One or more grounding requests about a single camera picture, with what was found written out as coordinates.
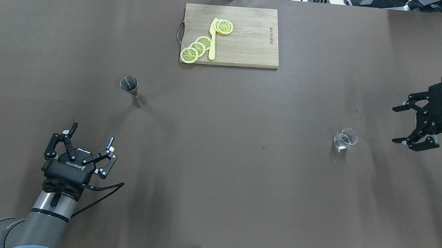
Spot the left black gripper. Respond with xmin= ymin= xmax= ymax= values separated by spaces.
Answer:
xmin=39 ymin=120 xmax=121 ymax=204

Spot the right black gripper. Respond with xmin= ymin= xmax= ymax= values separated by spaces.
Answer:
xmin=392 ymin=83 xmax=442 ymax=152

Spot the clear glass measuring cup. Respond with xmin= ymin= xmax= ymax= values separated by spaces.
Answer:
xmin=332 ymin=128 xmax=359 ymax=151

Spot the steel double jigger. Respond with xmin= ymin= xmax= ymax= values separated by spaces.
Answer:
xmin=120 ymin=76 xmax=147 ymax=108

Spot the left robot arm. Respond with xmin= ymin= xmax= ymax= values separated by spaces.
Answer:
xmin=0 ymin=123 xmax=123 ymax=248

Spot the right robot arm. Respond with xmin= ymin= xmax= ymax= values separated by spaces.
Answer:
xmin=392 ymin=83 xmax=442 ymax=152

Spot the lemon slice middle of row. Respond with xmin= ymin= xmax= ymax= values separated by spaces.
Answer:
xmin=189 ymin=41 xmax=208 ymax=58

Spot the bamboo cutting board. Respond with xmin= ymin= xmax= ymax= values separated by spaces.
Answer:
xmin=181 ymin=3 xmax=279 ymax=69

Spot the yellow plastic knife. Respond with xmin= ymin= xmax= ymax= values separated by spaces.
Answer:
xmin=208 ymin=18 xmax=219 ymax=61

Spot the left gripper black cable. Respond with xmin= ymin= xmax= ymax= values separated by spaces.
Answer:
xmin=70 ymin=178 xmax=125 ymax=222

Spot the lemon slice near knife handle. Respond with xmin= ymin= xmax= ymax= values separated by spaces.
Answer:
xmin=195 ymin=36 xmax=211 ymax=51

